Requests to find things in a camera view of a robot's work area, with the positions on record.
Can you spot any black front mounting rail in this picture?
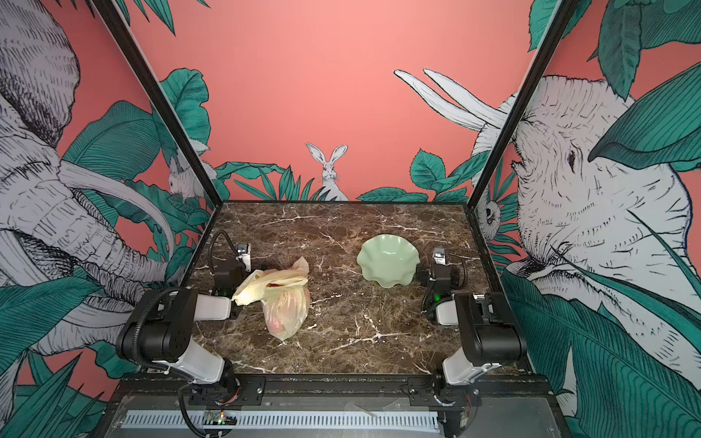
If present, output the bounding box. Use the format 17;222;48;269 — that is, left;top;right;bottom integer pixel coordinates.
117;373;554;409

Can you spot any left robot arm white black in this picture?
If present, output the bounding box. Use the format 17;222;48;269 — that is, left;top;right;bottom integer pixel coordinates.
116;230;252;406

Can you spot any black frame post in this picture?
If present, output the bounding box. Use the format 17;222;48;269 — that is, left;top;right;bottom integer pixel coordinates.
467;0;579;211
92;0;224;209

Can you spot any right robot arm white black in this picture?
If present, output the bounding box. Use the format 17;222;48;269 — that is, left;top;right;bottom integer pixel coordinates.
416;248;528;408

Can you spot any white slotted cable duct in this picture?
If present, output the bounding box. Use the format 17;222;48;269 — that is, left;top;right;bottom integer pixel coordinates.
119;410;441;433

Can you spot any black frame post left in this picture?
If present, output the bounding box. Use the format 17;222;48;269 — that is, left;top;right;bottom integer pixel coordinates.
92;0;224;209

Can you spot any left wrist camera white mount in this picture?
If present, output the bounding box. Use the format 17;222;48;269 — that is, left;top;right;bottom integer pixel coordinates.
235;243;252;272

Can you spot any light green scalloped bowl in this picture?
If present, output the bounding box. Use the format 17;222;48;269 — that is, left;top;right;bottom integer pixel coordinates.
357;235;420;288

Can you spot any black frame post right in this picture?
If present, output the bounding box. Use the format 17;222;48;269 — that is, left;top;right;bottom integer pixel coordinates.
467;0;579;211

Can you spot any translucent plastic fruit bag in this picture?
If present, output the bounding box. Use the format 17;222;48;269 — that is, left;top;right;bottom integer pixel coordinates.
232;257;310;341

